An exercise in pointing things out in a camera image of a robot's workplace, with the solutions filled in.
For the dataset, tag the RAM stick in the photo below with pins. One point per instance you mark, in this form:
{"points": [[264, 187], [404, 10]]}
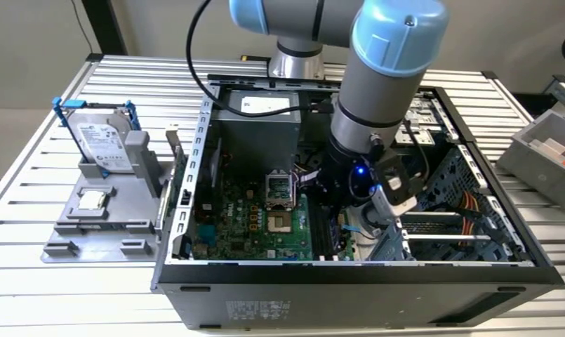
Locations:
{"points": [[335, 231]]}

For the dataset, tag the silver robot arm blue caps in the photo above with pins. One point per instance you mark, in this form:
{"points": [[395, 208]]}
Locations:
{"points": [[384, 87]]}

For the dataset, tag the black RAM slot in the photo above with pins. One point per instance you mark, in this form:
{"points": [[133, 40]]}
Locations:
{"points": [[327, 238], [315, 235], [322, 235]]}

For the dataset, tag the CPU socket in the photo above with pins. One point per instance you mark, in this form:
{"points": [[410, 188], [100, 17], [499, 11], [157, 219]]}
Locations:
{"points": [[279, 221]]}

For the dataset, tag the grey metal drive cage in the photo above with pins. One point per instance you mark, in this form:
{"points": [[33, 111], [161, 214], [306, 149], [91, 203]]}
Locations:
{"points": [[418, 137]]}

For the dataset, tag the grey power supply unit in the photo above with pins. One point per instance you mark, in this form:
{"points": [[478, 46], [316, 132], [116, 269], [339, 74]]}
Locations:
{"points": [[258, 140]]}

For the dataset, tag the metal disk bay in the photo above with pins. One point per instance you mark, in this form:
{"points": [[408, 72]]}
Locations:
{"points": [[440, 238]]}

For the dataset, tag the green motherboard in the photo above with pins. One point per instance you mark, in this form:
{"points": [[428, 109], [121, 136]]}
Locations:
{"points": [[244, 245]]}

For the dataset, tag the black case fan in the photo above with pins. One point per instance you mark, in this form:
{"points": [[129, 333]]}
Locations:
{"points": [[207, 175]]}

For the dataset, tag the blue board connector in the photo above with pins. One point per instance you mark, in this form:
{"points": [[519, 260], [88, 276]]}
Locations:
{"points": [[206, 236]]}

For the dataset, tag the black PC case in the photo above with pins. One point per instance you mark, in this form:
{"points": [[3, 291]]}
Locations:
{"points": [[310, 298]]}

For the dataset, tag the graphics card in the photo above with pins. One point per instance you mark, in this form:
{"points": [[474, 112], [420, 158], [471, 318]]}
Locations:
{"points": [[180, 165]]}

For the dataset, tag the yellow black connector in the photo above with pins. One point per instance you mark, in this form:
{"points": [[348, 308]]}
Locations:
{"points": [[251, 58]]}

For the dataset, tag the grey plastic bin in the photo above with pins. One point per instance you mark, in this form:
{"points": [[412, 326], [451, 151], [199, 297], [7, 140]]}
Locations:
{"points": [[534, 175]]}

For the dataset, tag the white block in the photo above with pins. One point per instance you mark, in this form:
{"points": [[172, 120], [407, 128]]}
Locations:
{"points": [[549, 147]]}

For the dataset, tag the hard disk in blue carrier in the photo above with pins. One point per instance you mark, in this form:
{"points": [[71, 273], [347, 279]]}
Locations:
{"points": [[99, 144]]}

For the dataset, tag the silver CPU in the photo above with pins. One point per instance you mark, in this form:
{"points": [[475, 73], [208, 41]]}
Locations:
{"points": [[93, 201]]}

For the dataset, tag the grey parts rack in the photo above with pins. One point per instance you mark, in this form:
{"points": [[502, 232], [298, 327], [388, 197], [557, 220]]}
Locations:
{"points": [[99, 238]]}

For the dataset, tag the aluminium table frame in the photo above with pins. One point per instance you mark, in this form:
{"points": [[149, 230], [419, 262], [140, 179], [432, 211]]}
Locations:
{"points": [[562, 91]]}

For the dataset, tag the black vertical post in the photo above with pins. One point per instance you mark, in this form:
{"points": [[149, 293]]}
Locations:
{"points": [[105, 28]]}

